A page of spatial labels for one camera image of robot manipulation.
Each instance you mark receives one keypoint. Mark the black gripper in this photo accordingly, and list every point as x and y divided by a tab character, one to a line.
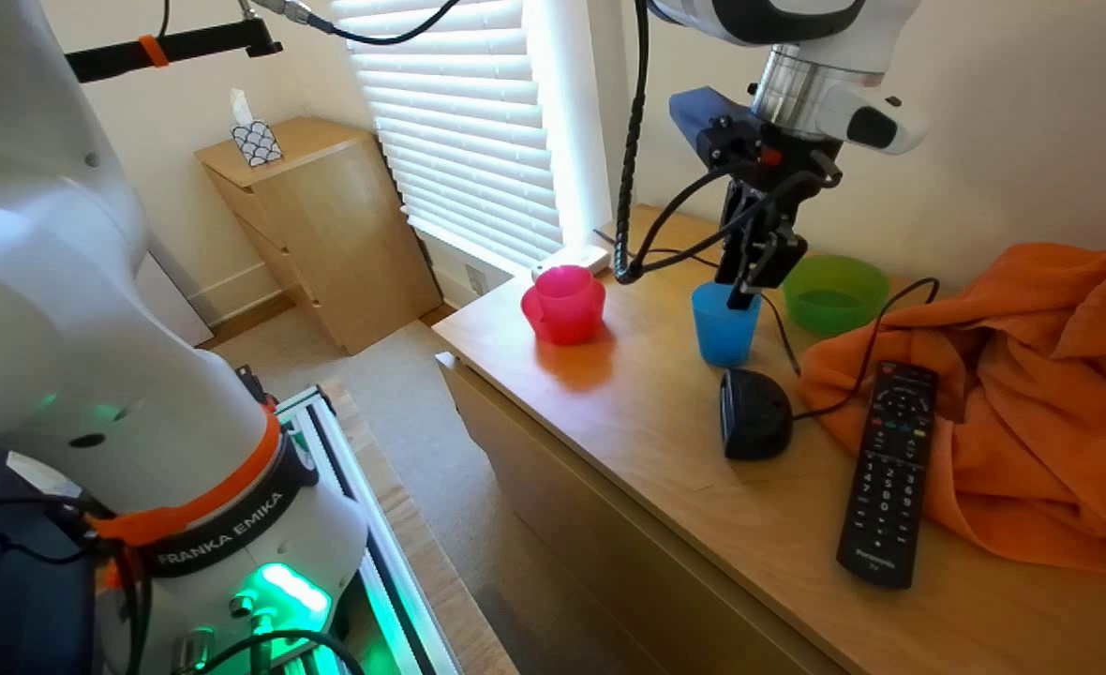
781	170

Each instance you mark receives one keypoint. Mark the blue plastic cup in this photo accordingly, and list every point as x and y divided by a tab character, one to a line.
725	331

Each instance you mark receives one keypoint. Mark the pink plastic cup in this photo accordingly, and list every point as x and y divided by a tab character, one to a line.
564	305

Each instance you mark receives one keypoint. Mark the green plastic bowl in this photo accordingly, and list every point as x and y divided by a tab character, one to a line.
837	293

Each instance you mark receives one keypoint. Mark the black rounded electronic device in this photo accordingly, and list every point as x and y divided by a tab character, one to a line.
751	414

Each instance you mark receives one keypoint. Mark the black remote control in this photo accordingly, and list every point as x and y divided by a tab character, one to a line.
891	474

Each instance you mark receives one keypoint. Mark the orange cloth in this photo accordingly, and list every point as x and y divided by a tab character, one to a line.
1024	400

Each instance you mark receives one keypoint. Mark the white window blinds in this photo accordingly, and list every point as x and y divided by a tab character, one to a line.
464	126

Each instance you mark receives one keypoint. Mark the light wooden cabinet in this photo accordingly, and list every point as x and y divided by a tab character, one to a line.
326	238

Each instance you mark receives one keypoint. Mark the robot stand with green light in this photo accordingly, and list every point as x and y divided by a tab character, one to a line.
364	549

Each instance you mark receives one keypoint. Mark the patterned tissue box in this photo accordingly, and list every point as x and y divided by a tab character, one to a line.
255	136

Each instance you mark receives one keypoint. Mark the black bar with orange tape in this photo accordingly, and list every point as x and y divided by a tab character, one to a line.
177	48

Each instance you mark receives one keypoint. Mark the dark blue object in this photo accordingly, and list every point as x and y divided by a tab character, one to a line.
11	586

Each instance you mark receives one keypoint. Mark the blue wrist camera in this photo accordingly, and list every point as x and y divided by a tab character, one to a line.
707	119

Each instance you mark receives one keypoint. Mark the white window frame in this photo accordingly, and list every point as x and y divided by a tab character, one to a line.
570	126

